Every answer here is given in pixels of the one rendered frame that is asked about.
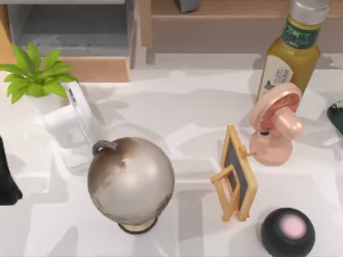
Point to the white desk fan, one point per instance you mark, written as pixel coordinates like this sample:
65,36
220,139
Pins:
72,125

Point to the wooden open shelf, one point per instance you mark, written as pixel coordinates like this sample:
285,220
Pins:
214,29

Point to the green bottle with grey cap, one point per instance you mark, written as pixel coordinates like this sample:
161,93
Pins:
292,61

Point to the green plant in white pot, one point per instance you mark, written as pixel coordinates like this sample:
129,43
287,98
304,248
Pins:
32,77

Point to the framed blackboard with wooden stand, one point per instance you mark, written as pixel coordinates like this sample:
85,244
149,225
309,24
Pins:
235,171

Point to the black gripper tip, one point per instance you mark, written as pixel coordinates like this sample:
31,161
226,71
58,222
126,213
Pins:
6,182

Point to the pink desk fan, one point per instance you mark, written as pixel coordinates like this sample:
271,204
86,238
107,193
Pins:
273,128

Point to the dark green object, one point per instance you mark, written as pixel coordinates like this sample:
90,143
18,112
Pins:
336,112

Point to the pulled-out wooden drawer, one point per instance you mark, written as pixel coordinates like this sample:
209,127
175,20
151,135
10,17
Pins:
69,29

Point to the pale wooden drawer front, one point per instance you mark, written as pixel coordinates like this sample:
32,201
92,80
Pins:
93,68

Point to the black round speaker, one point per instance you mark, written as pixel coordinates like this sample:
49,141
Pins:
288,233

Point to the dark grey object on shelf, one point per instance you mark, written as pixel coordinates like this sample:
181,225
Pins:
187,5

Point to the grey and brown globe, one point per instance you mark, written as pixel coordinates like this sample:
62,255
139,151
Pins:
131,176

